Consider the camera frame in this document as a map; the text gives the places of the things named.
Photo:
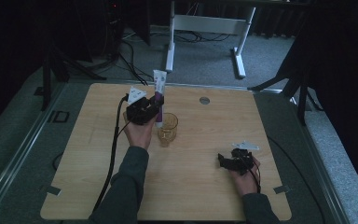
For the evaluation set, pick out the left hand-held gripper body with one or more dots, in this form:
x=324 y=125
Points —
x=138 y=110

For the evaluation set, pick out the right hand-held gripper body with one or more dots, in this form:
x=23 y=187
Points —
x=237 y=160

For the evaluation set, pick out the white and purple toothpaste tube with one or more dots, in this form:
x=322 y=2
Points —
x=160 y=84

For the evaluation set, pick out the clear glass cup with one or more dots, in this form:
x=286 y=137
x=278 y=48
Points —
x=168 y=130

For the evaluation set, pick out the person's right hand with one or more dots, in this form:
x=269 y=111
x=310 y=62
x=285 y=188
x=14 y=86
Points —
x=245 y=183

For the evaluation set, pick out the person's left hand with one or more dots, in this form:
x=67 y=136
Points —
x=140 y=135

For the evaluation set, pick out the grey round table grommet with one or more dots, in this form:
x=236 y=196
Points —
x=204 y=100

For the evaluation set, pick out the grey tape strip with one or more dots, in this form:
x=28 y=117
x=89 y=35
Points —
x=282 y=189
x=52 y=189

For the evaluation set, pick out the black computer tower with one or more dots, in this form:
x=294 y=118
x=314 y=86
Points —
x=115 y=28

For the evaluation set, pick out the black tripod stand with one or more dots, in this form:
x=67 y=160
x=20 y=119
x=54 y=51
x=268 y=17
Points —
x=54 y=71

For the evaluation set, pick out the black stand with angled legs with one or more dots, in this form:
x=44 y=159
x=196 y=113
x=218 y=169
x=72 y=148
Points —
x=301 y=84

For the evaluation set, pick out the black rectangular floor bracket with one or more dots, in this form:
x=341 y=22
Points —
x=60 y=116

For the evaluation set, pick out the white metal table frame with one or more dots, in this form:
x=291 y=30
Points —
x=209 y=23

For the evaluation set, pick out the grey metal floor rail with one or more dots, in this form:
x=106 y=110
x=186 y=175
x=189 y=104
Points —
x=18 y=146

